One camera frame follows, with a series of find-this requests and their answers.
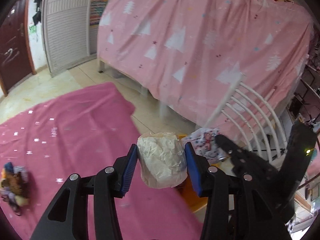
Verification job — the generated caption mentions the patterned plastic wrapper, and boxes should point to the patterned plastic wrapper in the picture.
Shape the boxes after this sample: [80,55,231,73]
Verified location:
[181,128,227,164]

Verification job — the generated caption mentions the blue yarn ball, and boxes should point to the blue yarn ball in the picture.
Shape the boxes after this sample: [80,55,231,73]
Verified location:
[4,162,14,174]

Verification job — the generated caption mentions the brown snack wrapper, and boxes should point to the brown snack wrapper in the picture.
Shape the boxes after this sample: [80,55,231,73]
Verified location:
[1,169,24,196]

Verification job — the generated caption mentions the pink tree-print curtain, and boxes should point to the pink tree-print curtain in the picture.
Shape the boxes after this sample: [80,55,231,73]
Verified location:
[98,0,313,126]

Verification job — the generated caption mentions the white metal chair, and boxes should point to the white metal chair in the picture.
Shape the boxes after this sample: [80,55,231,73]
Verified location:
[204,74,289,168]

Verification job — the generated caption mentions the pink star tablecloth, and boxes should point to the pink star tablecloth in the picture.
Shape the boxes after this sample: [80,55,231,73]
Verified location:
[1,82,202,239]

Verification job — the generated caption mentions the dark red door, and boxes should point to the dark red door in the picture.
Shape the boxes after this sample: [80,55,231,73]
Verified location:
[1,0,36,97]

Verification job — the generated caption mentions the white slatted wardrobe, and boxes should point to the white slatted wardrobe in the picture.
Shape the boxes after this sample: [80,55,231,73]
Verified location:
[41,0,98,76]

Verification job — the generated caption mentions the black bags on hook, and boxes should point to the black bags on hook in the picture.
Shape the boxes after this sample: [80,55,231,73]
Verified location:
[33,0,42,25]

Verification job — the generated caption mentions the yellow trash bin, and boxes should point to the yellow trash bin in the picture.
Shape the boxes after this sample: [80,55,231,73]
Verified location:
[175,177,208,213]

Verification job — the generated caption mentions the colourful wall poster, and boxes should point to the colourful wall poster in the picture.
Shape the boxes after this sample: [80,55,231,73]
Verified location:
[89,0,108,26]

